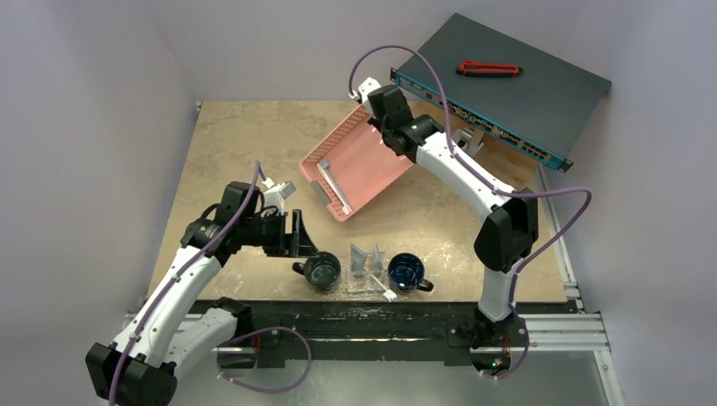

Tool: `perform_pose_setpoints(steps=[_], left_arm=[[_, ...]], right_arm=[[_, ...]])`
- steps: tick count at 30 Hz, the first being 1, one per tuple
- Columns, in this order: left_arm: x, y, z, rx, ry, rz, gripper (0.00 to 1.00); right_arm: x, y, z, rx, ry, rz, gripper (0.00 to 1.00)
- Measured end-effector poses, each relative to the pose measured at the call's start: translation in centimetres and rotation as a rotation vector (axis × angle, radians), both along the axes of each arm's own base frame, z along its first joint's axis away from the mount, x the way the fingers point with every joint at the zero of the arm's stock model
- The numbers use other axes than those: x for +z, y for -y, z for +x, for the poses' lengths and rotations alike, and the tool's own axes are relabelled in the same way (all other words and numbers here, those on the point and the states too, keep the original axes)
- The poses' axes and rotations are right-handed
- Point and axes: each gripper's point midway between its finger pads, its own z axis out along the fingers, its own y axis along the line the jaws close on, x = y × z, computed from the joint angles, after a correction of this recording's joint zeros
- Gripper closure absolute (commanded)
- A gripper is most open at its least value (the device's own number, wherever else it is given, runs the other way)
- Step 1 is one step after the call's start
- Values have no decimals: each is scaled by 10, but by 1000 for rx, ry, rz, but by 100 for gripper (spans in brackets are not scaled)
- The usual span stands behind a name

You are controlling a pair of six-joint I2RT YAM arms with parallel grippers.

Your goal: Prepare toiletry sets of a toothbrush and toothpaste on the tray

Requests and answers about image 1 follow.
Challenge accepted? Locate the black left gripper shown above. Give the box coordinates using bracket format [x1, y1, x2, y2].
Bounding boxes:
[240, 209, 318, 257]

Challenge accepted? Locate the dark green mug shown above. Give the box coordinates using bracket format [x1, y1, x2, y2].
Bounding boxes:
[292, 251, 342, 293]

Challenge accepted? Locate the pink perforated plastic basket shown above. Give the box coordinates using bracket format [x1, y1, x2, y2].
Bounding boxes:
[298, 106, 413, 222]

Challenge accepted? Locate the dark blue mug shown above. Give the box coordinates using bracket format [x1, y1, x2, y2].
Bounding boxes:
[387, 253, 435, 295]

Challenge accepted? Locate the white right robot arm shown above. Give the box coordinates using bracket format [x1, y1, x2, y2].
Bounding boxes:
[358, 80, 538, 344]

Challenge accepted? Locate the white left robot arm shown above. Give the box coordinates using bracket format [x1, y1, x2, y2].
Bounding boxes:
[85, 178, 319, 405]

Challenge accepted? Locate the red black utility knife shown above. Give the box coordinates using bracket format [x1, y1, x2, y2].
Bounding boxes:
[455, 61, 523, 78]

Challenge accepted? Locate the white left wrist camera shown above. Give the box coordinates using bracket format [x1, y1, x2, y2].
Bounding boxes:
[261, 178, 296, 214]

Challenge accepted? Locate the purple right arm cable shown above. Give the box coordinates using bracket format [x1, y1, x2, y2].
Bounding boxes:
[348, 44, 594, 315]

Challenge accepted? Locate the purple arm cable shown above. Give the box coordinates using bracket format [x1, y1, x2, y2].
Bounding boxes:
[107, 161, 267, 406]
[348, 44, 594, 315]

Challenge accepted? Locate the grey metal bracket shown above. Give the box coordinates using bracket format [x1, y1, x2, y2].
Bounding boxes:
[452, 127, 484, 158]

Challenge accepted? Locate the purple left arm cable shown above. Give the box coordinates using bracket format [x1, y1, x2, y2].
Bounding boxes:
[107, 161, 267, 406]

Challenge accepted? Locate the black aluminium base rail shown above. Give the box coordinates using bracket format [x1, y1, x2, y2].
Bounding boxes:
[114, 299, 611, 371]

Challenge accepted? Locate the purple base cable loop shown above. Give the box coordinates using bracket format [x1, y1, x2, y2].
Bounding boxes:
[216, 326, 313, 393]

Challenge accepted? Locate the teal network switch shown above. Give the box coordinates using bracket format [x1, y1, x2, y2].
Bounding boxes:
[390, 14, 611, 173]

